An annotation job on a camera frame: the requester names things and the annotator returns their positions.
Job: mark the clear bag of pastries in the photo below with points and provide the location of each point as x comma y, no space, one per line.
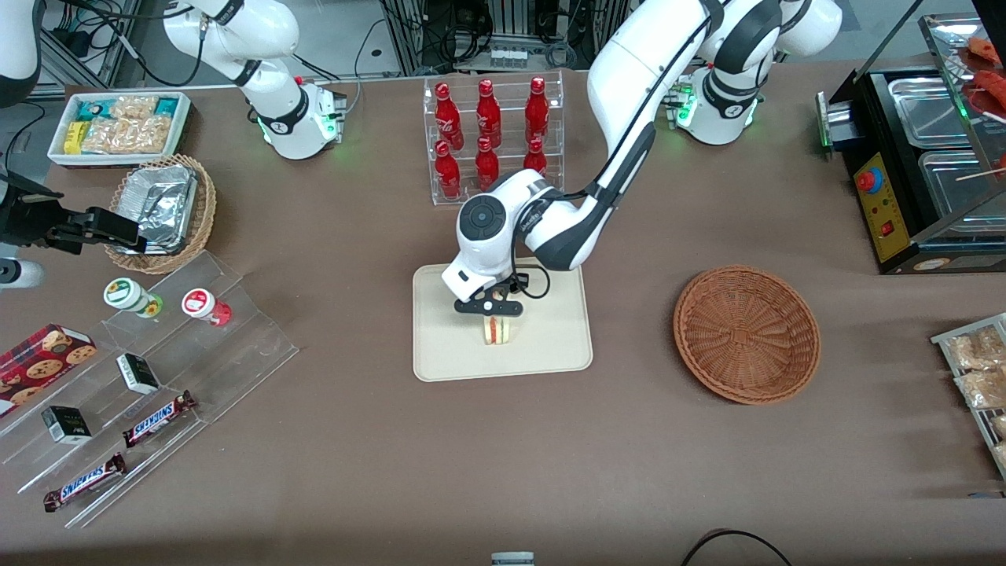
982,389
974,350
1000,456
1000,427

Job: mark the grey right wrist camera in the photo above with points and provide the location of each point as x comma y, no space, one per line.
20,273

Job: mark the triangular sandwich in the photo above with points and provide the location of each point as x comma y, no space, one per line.
497,332

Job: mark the tray of packaged snacks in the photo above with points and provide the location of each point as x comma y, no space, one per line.
943,339

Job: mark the snickers chocolate bar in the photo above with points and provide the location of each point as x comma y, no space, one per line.
85,482
157,419

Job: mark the red cola bottle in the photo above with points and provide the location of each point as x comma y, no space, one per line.
535,157
488,116
447,174
446,118
487,167
537,110

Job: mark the small black carton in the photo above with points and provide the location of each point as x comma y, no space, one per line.
137,373
67,424

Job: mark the brown wicker basket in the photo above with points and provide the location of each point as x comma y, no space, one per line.
747,334

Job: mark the clear acrylic bottle rack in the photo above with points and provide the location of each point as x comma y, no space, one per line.
511,94

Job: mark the teal snack packet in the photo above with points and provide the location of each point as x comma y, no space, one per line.
167,106
90,108

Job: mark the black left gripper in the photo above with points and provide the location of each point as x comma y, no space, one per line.
513,285

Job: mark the cream plastic tray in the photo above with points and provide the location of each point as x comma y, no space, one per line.
550,346

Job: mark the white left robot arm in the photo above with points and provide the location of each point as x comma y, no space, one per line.
644,71

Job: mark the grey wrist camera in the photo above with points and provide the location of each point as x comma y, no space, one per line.
20,273
468,279

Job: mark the aluminium foil container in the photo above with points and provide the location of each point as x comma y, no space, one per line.
161,204

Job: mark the red lid yogurt cup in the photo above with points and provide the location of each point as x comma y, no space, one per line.
200,304

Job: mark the light wicker basket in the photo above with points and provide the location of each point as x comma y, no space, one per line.
206,212

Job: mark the large clear cracker bag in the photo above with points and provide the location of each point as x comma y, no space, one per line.
126,135

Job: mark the red cookie box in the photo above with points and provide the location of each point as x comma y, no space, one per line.
39,365

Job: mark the yellow snack packet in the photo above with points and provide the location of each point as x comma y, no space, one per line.
75,136

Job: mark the white plastic snack bin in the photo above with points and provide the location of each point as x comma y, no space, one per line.
59,156

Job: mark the small grey device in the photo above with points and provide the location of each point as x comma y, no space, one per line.
512,559

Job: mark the red sausages on skewers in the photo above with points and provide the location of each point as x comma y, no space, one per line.
989,82

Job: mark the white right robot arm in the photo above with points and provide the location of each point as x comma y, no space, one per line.
259,39

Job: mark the clear acrylic stepped display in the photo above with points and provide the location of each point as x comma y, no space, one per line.
236,346

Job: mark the stainless steel warmer pan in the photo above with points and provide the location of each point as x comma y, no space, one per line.
955,189
927,110

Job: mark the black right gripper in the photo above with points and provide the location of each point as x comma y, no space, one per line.
30,221

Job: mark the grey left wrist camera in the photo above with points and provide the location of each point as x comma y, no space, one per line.
468,279

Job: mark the black food warmer machine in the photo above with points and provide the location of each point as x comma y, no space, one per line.
880,212

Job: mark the white power strip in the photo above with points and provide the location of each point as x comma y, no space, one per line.
508,57

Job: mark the green lid yogurt cup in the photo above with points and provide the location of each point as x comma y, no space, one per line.
126,295

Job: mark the small clear cracker bag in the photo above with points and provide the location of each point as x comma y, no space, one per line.
134,106

